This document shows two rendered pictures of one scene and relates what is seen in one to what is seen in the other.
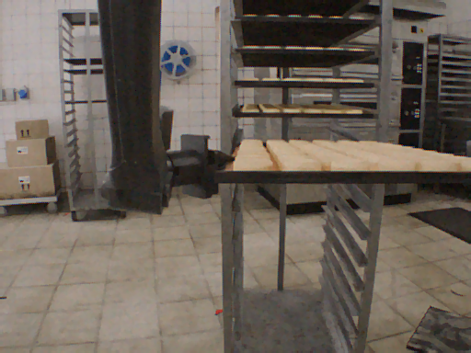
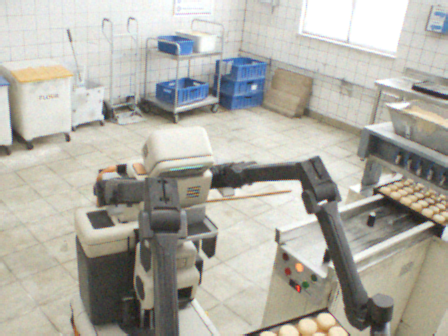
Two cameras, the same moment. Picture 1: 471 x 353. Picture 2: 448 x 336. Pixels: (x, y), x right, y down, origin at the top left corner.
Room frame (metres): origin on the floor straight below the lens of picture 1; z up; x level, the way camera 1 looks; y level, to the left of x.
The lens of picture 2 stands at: (1.12, -0.81, 1.87)
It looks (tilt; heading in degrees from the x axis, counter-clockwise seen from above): 30 degrees down; 149
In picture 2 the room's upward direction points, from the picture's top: 6 degrees clockwise
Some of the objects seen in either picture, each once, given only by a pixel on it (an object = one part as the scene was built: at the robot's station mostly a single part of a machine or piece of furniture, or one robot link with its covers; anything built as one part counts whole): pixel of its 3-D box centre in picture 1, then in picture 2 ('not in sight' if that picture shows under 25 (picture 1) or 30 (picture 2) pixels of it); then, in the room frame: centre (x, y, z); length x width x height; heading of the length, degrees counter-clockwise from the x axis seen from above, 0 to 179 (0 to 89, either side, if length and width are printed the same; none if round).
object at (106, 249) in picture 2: not in sight; (140, 256); (-0.56, -0.15, 0.59); 0.55 x 0.34 x 0.83; 89
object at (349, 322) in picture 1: (335, 288); not in sight; (1.36, -0.38, 0.33); 0.64 x 0.03 x 0.03; 179
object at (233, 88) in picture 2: not in sight; (239, 83); (-4.22, 2.69, 0.30); 0.60 x 0.40 x 0.20; 104
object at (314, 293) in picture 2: not in sight; (300, 274); (0.02, 0.30, 0.77); 0.24 x 0.04 x 0.14; 7
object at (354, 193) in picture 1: (343, 181); not in sight; (1.36, -0.38, 0.78); 0.64 x 0.03 x 0.03; 179
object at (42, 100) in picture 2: not in sight; (37, 103); (-3.70, -0.07, 0.38); 0.64 x 0.54 x 0.77; 12
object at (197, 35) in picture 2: not in sight; (195, 40); (-4.12, 1.92, 0.90); 0.44 x 0.36 x 0.20; 23
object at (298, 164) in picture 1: (302, 168); (307, 327); (0.47, -0.08, 1.02); 0.05 x 0.05 x 0.02
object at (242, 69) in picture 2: not in sight; (241, 68); (-4.22, 2.69, 0.50); 0.60 x 0.40 x 0.20; 107
